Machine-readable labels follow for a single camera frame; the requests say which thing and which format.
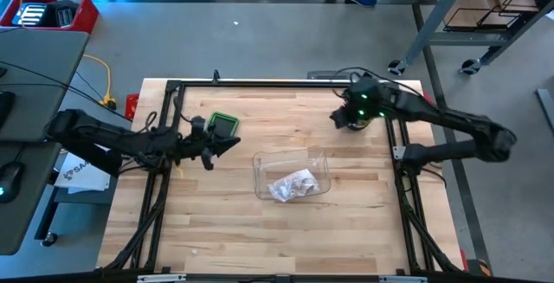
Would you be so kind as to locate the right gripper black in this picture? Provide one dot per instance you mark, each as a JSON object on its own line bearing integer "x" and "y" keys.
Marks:
{"x": 352, "y": 114}

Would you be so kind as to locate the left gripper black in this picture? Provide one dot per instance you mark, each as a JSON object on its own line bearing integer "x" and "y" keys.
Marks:
{"x": 190, "y": 144}

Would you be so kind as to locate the clear plastic bin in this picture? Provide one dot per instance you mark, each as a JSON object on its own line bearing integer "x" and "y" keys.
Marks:
{"x": 264, "y": 166}

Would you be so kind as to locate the clear plastic bag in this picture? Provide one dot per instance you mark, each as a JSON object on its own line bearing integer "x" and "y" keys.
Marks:
{"x": 290, "y": 185}

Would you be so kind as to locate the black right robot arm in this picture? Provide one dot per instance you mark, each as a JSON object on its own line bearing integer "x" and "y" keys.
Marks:
{"x": 454, "y": 120}

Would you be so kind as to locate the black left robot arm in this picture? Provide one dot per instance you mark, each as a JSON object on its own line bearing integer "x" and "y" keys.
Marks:
{"x": 108, "y": 138}

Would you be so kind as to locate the green container lid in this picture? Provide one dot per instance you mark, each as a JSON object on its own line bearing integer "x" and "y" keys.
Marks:
{"x": 225, "y": 124}

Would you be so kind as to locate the red table edge pad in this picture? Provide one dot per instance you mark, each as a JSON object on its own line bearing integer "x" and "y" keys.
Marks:
{"x": 132, "y": 105}
{"x": 428, "y": 98}

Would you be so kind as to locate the black diagonal strut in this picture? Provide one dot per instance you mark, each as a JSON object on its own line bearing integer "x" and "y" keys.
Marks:
{"x": 95, "y": 162}

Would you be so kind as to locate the white printed paper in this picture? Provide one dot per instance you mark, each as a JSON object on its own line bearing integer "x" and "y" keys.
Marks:
{"x": 82, "y": 175}

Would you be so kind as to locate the grey metal cart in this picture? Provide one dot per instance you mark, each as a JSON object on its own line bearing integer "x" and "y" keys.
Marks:
{"x": 467, "y": 38}

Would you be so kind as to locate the red plastic crate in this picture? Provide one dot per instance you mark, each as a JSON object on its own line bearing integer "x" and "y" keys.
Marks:
{"x": 88, "y": 17}

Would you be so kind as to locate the grey desk top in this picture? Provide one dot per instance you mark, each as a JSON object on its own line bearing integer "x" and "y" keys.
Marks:
{"x": 39, "y": 92}
{"x": 26, "y": 214}

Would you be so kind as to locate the black desk leg with caster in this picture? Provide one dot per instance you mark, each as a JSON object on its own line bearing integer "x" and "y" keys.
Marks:
{"x": 49, "y": 239}

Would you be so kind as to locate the black toaster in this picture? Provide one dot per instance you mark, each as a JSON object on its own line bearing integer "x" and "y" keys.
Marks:
{"x": 62, "y": 14}

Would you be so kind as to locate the black computer mouse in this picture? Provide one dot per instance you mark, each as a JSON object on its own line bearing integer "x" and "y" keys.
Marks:
{"x": 10, "y": 181}

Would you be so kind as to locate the grey metal bar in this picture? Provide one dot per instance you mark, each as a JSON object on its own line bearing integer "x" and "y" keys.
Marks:
{"x": 545, "y": 110}

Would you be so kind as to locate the orange black floor object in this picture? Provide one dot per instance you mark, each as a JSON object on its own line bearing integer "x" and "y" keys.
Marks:
{"x": 485, "y": 268}

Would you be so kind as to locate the silver slotted appliance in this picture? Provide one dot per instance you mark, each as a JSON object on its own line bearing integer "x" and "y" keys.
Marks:
{"x": 30, "y": 14}

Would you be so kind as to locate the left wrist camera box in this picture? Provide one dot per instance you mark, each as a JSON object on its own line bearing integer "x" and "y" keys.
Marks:
{"x": 198, "y": 124}

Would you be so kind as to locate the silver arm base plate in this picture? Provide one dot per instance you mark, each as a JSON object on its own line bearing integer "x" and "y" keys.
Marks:
{"x": 399, "y": 152}

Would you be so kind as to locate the silver metal bracket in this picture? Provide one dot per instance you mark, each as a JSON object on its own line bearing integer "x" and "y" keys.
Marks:
{"x": 402, "y": 279}
{"x": 160, "y": 278}

